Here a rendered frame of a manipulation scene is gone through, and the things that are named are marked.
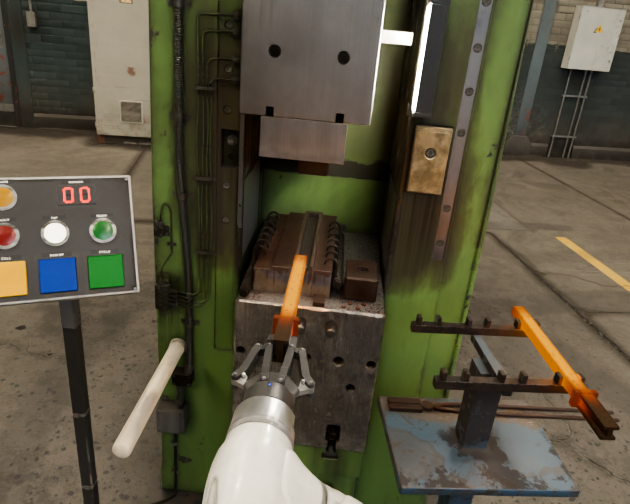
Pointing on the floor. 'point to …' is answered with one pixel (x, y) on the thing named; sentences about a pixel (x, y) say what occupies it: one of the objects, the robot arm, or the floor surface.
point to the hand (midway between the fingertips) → (283, 337)
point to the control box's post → (71, 324)
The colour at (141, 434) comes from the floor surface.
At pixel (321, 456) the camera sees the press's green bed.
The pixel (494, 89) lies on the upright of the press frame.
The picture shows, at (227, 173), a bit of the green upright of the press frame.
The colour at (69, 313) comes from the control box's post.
